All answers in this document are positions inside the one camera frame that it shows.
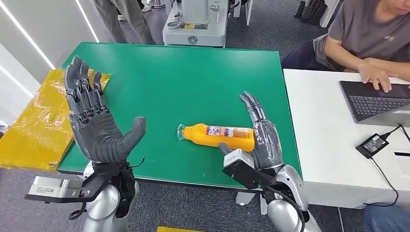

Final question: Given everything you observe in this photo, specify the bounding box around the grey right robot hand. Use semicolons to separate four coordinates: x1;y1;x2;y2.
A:
218;91;285;170

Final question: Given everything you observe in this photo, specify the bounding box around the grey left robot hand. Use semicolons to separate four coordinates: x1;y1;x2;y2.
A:
63;55;147;164

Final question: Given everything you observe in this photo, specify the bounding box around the orange plastic bottle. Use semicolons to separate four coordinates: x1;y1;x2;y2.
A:
176;123;256;152

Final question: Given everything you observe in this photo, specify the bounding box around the grey table foot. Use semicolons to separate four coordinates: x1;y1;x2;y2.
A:
235;191;254;206

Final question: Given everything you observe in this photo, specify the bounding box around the yellow wrapped cardboard box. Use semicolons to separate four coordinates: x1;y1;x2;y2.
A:
0;69;111;171

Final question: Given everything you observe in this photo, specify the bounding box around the black power adapter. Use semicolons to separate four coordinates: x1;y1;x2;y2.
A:
355;133;390;160

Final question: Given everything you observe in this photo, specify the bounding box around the dark grey laptop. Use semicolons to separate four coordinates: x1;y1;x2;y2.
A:
338;80;410;128

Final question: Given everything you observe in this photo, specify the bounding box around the standing person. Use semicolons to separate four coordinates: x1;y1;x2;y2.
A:
93;0;156;45

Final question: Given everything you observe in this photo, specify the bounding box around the yellow flat object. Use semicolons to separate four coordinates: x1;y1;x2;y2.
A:
156;226;205;232

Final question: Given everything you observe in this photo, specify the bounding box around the person's right hand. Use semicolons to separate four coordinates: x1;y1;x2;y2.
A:
357;60;398;93

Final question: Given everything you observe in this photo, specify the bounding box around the white machine base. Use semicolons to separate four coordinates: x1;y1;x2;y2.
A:
162;0;230;49

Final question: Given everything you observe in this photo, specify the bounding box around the white furniture panel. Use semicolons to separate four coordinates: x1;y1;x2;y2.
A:
233;0;254;26

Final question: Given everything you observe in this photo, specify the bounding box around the black boot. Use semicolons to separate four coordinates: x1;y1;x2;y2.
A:
307;2;328;26
294;0;307;19

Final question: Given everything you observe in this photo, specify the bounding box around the blue fabric object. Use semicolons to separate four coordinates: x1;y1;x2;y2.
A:
363;204;410;232

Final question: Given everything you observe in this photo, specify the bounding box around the seated person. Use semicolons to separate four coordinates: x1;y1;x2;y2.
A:
281;0;410;93

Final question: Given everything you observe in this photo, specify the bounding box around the white cabinet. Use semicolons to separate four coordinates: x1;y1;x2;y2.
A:
319;0;341;29

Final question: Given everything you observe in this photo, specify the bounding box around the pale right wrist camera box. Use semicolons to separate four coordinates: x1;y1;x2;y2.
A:
222;148;261;190

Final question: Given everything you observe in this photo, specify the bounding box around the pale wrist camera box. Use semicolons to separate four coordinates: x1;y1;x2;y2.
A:
28;176;85;200
222;148;261;190

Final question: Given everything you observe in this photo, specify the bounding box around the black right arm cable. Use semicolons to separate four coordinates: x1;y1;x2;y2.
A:
264;186;307;232

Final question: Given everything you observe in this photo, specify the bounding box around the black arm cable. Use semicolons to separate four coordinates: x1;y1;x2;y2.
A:
264;186;307;232
68;202;88;221

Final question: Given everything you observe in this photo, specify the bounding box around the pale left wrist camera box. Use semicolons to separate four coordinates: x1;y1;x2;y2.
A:
28;176;85;200

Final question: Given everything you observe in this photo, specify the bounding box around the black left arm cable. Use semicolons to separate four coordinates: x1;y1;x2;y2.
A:
68;202;88;221

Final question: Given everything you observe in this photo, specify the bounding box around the black adapter laptop cable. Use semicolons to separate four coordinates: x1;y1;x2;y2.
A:
387;125;410;143

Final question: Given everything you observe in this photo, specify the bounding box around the black adapter mains cable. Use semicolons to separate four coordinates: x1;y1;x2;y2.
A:
363;158;400;207

